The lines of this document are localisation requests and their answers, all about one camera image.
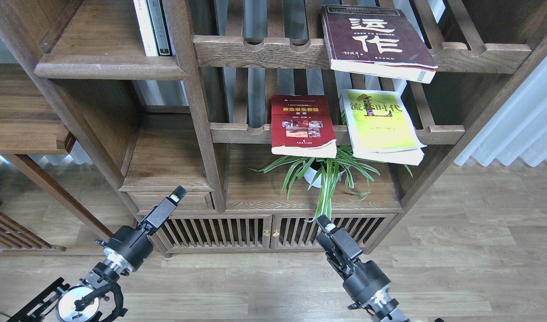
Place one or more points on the dark maroon book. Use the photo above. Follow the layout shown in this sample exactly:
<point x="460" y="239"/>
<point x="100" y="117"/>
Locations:
<point x="375" y="41"/>

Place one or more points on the white plant pot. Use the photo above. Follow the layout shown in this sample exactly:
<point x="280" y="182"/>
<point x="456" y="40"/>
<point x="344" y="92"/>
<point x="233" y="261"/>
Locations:
<point x="313" y="174"/>

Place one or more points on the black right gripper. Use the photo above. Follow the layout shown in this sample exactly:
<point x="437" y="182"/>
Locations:
<point x="365" y="282"/>

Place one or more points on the yellow-green book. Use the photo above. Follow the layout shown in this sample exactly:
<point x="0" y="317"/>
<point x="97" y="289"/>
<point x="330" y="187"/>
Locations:
<point x="380" y="128"/>

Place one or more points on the white upright book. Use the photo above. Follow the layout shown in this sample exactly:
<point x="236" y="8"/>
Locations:
<point x="145" y="28"/>

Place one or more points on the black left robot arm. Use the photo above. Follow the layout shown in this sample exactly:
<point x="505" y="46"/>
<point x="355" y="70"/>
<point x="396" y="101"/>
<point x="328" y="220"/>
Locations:
<point x="98" y="296"/>

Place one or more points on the grey-green upright book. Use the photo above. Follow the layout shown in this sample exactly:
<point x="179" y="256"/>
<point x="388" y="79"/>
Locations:
<point x="159" y="25"/>

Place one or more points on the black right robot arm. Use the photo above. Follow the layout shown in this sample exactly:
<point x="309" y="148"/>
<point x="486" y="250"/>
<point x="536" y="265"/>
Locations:
<point x="365" y="282"/>

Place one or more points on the red book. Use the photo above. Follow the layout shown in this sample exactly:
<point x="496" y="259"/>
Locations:
<point x="302" y="126"/>

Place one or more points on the white curtain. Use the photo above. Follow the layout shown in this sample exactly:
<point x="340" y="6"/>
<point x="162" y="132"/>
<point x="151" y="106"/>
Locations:
<point x="518" y="130"/>

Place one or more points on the dark wooden bookshelf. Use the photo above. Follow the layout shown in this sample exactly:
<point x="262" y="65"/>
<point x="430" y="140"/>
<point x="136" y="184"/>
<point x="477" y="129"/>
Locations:
<point x="152" y="123"/>

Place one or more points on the green spider plant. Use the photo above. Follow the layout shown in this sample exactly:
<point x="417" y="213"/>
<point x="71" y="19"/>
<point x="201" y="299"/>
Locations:
<point x="328" y="173"/>

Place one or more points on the wooden side table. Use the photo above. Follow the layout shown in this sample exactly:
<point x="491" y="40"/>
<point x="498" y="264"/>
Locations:
<point x="28" y="125"/>

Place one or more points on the brass cabinet door knobs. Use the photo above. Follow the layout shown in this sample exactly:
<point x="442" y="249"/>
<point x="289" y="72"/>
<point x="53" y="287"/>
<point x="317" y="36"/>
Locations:
<point x="269" y="233"/>

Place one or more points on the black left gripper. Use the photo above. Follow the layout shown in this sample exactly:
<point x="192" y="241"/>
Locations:
<point x="128" y="248"/>

